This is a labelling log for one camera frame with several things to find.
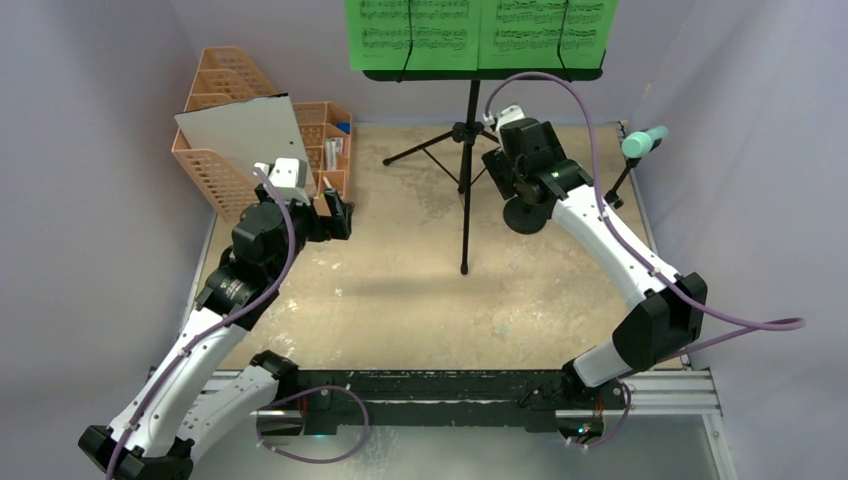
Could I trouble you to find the peach plastic file organizer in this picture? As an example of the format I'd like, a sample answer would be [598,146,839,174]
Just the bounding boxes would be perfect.
[171,46,353,222]

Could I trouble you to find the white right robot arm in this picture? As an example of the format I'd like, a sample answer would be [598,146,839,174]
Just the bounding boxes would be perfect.
[483,118,708,407]

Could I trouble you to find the black right microphone stand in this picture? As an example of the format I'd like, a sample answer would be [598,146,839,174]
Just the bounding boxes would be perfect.
[604,157,642,209]

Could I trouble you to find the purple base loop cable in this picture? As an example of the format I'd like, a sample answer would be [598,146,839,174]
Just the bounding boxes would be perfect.
[256,384,372,466]

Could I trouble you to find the black round microphone stand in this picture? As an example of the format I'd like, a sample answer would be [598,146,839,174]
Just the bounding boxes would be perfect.
[502,197,554,235]

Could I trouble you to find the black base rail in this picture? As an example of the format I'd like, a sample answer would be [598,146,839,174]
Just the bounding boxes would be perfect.
[270,369,625,435]

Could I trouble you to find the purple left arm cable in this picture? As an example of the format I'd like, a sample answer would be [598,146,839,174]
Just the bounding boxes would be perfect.
[103,167,297,480]

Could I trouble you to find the white marker tube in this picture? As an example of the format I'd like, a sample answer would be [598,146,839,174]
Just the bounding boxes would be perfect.
[330,137,344,170]

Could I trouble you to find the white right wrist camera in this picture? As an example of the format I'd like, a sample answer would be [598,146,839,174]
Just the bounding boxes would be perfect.
[485,104,525,132]

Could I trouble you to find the green sheet music left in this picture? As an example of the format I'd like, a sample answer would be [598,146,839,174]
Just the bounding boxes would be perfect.
[344,0,482,72]

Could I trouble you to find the black music stand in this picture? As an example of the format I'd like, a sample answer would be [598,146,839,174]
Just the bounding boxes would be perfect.
[362,66,605,276]

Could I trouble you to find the mint green toy microphone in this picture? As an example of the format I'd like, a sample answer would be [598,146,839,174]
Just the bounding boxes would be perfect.
[621,125,669,159]

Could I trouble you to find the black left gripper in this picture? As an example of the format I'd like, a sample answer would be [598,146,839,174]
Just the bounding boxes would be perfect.
[256,183,351,283]

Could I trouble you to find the grey folder board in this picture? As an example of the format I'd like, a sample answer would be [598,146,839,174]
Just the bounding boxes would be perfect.
[174,93,309,176]

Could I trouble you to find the green sheet music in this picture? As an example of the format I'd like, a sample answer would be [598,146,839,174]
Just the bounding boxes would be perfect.
[344,0,482,72]
[478,0,618,70]

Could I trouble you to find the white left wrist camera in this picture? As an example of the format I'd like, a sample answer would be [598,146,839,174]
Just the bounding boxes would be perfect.
[253,157,316,202]

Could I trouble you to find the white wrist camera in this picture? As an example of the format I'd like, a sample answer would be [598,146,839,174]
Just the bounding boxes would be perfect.
[485,104,525,132]
[253,157,316,202]

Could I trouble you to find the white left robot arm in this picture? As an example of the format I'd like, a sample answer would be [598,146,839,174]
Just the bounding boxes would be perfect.
[78,186,355,479]

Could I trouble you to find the green sheet music right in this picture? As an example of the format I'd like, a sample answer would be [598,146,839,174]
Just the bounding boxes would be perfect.
[478,0,618,70]

